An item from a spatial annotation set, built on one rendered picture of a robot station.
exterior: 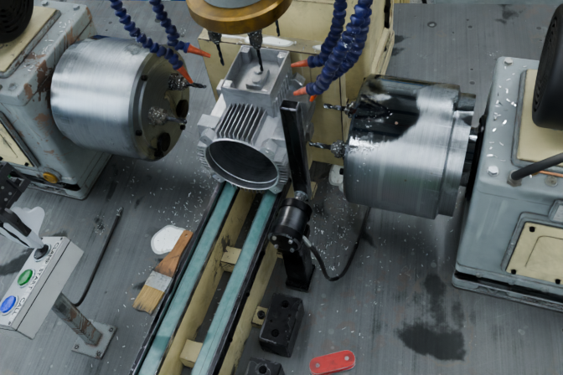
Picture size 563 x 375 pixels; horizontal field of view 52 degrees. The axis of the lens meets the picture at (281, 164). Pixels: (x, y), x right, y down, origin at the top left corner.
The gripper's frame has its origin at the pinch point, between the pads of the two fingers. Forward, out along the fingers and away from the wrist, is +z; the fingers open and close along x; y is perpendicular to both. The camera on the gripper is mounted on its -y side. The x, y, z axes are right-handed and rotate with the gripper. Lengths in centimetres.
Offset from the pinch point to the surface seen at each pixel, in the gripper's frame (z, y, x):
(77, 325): 18.0, -5.9, 3.2
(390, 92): 13, 40, -52
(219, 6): -13, 37, -33
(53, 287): 5.2, -4.8, -3.5
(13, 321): 2.2, -12.5, -3.5
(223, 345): 27.4, -2.6, -24.3
